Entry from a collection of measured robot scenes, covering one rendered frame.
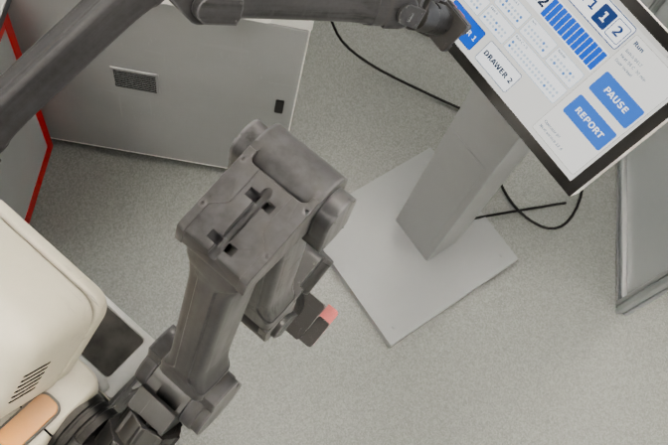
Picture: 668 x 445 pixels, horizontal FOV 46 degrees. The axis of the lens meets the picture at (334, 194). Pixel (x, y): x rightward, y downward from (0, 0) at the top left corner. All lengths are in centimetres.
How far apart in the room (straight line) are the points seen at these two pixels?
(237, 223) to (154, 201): 178
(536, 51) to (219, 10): 67
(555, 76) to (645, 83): 16
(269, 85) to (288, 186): 132
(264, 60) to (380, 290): 81
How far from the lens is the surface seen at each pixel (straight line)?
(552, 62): 152
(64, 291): 91
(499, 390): 239
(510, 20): 155
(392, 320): 231
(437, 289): 237
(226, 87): 199
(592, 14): 151
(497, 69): 155
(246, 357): 225
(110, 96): 215
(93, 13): 104
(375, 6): 128
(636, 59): 148
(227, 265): 62
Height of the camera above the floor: 219
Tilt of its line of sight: 63 degrees down
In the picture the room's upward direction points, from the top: 20 degrees clockwise
